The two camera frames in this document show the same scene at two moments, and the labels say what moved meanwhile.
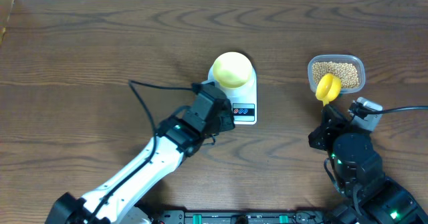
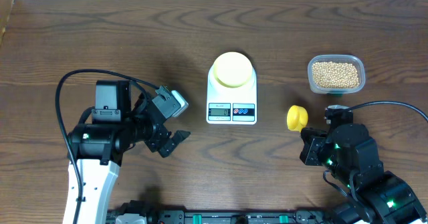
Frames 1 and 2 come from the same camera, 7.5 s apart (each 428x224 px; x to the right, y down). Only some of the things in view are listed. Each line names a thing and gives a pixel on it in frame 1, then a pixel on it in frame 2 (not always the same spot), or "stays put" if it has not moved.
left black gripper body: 219,120 → 159,134
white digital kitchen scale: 243,99 stays put
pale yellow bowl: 232,69 stays put
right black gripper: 328,127 → 313,142
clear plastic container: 350,69 stays put
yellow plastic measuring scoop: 328,88 → 297,118
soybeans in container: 347,72 stays put
